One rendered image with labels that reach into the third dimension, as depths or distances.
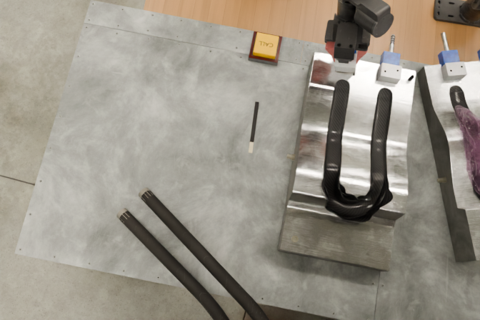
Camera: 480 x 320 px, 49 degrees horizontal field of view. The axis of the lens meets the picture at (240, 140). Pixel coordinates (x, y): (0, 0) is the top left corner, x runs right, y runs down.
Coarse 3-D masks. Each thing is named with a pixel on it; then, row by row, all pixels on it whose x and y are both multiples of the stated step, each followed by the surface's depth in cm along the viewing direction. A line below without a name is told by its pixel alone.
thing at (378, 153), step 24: (336, 96) 131; (384, 96) 131; (336, 120) 130; (384, 120) 130; (336, 144) 127; (384, 144) 128; (336, 168) 122; (384, 168) 123; (336, 192) 123; (384, 192) 119; (360, 216) 124
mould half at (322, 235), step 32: (320, 64) 132; (320, 96) 130; (352, 96) 130; (320, 128) 128; (352, 128) 129; (320, 160) 122; (352, 160) 124; (288, 192) 130; (320, 192) 119; (352, 192) 119; (288, 224) 124; (320, 224) 125; (352, 224) 125; (384, 224) 125; (320, 256) 123; (352, 256) 123; (384, 256) 123
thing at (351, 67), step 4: (356, 56) 126; (336, 60) 127; (352, 60) 126; (336, 64) 127; (340, 64) 127; (344, 64) 127; (348, 64) 126; (352, 64) 126; (336, 68) 129; (340, 68) 128; (344, 68) 127; (348, 68) 127; (352, 68) 126; (348, 72) 131; (352, 72) 131
